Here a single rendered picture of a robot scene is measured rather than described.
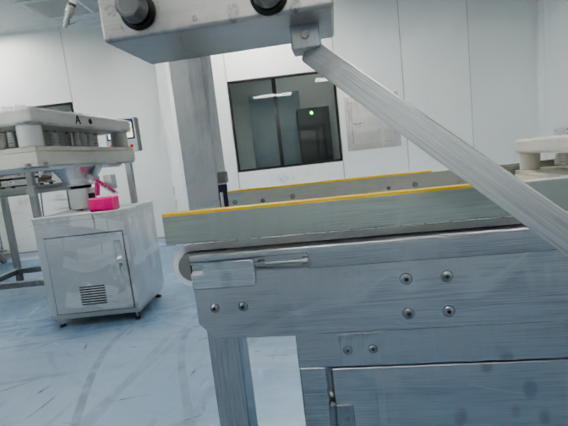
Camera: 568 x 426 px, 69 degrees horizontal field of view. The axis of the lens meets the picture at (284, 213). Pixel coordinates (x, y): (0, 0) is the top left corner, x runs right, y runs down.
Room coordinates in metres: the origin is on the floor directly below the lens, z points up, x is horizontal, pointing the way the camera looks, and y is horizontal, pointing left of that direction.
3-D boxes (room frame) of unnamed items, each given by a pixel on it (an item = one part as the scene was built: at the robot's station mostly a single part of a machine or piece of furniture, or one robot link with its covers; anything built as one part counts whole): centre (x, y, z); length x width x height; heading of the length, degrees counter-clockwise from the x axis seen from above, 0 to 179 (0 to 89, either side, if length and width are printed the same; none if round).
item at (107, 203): (2.76, 1.18, 0.80); 0.16 x 0.12 x 0.09; 89
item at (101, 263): (2.96, 1.32, 0.38); 0.63 x 0.57 x 0.76; 89
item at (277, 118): (5.48, -0.15, 1.43); 1.38 x 0.01 x 1.16; 89
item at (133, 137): (3.09, 1.11, 1.07); 0.23 x 0.10 x 0.62; 89
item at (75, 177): (3.01, 1.37, 0.95); 0.49 x 0.36 x 0.37; 89
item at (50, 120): (0.63, 0.39, 1.05); 0.25 x 0.24 x 0.02; 82
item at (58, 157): (0.63, 0.39, 1.01); 0.24 x 0.24 x 0.02; 82
